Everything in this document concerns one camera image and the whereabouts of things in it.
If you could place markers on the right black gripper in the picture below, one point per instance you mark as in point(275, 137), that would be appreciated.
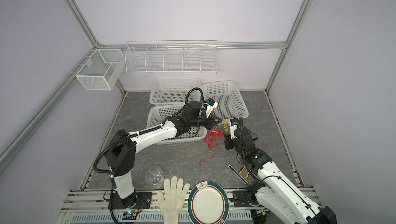
point(228, 142)

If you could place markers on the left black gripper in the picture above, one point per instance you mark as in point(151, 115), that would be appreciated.
point(212, 122)

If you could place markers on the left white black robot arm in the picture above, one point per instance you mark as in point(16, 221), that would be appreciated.
point(118, 158)

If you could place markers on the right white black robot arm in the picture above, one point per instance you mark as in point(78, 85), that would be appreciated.
point(271, 188)

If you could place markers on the silver combination wrench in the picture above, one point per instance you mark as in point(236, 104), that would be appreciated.
point(236, 173)

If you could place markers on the right white plastic basket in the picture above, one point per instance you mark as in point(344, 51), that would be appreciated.
point(227, 95)

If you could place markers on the white plastic basket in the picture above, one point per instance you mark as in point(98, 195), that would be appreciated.
point(168, 91)
point(158, 113)
point(227, 95)

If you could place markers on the rear white plastic basket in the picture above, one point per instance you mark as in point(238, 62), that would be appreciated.
point(168, 91)

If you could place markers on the front white plastic basket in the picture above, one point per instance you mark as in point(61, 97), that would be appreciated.
point(158, 113)

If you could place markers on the white plate green red rim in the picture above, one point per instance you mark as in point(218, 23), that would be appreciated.
point(208, 204)

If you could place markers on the white knit glove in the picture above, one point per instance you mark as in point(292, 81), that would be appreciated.
point(171, 199)

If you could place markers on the clear drinking glass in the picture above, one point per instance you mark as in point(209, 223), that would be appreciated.
point(154, 176)

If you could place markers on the small white mesh box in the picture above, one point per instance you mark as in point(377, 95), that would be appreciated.
point(101, 70)

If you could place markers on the green circuit board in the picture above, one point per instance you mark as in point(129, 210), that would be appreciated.
point(129, 215)

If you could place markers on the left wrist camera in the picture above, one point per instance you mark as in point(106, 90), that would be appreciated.
point(210, 105)

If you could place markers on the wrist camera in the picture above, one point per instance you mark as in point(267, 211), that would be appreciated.
point(233, 124)
point(210, 105)

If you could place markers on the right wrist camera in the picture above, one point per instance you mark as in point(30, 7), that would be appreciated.
point(233, 124)

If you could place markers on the yellow handled pliers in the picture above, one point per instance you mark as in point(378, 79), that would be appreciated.
point(244, 172)

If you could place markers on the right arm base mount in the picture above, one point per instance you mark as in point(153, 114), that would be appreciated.
point(244, 198)

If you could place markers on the long white wire shelf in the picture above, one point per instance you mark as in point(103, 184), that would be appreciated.
point(188, 56)

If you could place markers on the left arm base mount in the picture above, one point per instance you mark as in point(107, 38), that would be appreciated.
point(138, 200)

